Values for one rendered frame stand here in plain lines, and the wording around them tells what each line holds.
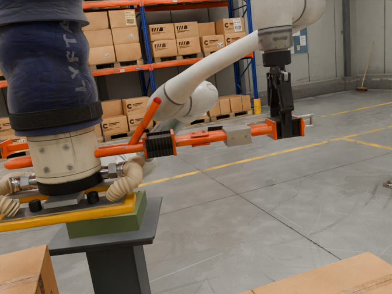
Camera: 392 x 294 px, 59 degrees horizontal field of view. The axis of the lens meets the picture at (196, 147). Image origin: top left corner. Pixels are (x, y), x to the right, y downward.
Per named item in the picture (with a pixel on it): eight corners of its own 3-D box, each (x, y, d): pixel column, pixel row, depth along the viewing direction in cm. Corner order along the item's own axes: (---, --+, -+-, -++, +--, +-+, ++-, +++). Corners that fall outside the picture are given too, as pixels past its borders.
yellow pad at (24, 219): (-13, 235, 81) (-18, 215, 80) (6, 217, 91) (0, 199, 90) (133, 213, 84) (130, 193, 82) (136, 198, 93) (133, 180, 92)
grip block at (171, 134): (144, 160, 91) (141, 138, 90) (146, 151, 100) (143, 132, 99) (177, 156, 92) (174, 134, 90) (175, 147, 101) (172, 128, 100)
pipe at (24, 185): (-13, 217, 82) (-19, 194, 81) (26, 183, 106) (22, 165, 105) (132, 196, 85) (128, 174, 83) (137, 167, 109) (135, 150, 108)
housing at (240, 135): (227, 147, 94) (226, 130, 93) (223, 142, 101) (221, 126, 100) (252, 143, 94) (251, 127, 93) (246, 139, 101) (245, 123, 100)
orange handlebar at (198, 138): (-42, 180, 89) (-46, 167, 88) (8, 152, 118) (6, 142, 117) (308, 132, 96) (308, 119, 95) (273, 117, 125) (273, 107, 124)
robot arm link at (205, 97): (108, 163, 188) (140, 153, 202) (121, 189, 184) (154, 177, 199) (175, 72, 133) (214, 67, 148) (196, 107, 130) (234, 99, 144)
